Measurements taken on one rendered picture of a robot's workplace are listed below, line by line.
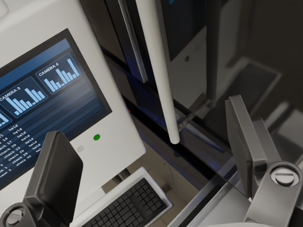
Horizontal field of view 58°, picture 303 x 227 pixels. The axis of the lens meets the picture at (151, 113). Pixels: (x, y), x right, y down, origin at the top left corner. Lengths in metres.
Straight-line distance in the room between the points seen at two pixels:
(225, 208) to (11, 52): 0.75
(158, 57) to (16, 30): 0.26
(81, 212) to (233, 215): 0.55
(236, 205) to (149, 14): 0.72
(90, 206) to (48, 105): 0.55
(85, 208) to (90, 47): 0.68
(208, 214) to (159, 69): 0.60
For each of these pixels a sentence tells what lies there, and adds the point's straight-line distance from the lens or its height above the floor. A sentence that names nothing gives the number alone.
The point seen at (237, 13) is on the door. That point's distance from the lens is 0.39.
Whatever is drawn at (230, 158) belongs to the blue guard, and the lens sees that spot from 0.71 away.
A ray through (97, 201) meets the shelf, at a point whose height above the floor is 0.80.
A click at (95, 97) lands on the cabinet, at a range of 0.73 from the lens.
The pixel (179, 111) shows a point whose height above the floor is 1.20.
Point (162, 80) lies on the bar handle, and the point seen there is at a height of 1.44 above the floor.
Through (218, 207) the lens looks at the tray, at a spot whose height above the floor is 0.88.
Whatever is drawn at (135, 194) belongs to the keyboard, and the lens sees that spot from 1.05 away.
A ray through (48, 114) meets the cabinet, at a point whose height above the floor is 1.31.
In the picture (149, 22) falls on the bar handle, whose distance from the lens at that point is 0.39.
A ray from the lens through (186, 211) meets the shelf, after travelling 0.96.
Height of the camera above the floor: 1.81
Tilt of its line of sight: 56 degrees down
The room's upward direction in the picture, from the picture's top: 18 degrees counter-clockwise
